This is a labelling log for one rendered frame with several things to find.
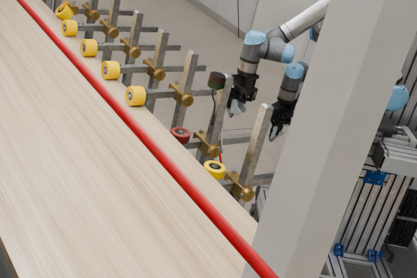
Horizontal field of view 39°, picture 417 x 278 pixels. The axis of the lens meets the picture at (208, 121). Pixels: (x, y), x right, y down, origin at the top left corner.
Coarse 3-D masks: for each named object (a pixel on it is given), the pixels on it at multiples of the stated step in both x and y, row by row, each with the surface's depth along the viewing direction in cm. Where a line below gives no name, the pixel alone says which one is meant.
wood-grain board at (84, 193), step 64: (0, 0) 321; (0, 64) 250; (64, 64) 264; (0, 128) 204; (64, 128) 214; (128, 128) 225; (0, 192) 173; (64, 192) 180; (128, 192) 187; (64, 256) 155; (128, 256) 161; (192, 256) 167
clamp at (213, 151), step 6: (198, 132) 242; (204, 132) 243; (204, 138) 238; (204, 144) 236; (216, 144) 236; (204, 150) 236; (210, 150) 233; (216, 150) 234; (210, 156) 234; (216, 156) 236
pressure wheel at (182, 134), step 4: (172, 128) 231; (176, 128) 232; (180, 128) 233; (184, 128) 234; (172, 132) 229; (176, 132) 230; (180, 132) 230; (184, 132) 231; (188, 132) 232; (176, 136) 227; (180, 136) 227; (184, 136) 228; (188, 136) 229; (180, 140) 228; (184, 140) 229; (188, 140) 230
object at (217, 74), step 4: (212, 72) 222; (216, 72) 223; (216, 76) 219; (220, 76) 220; (224, 76) 221; (212, 92) 224; (220, 92) 225; (212, 96) 225; (212, 120) 230; (212, 124) 231
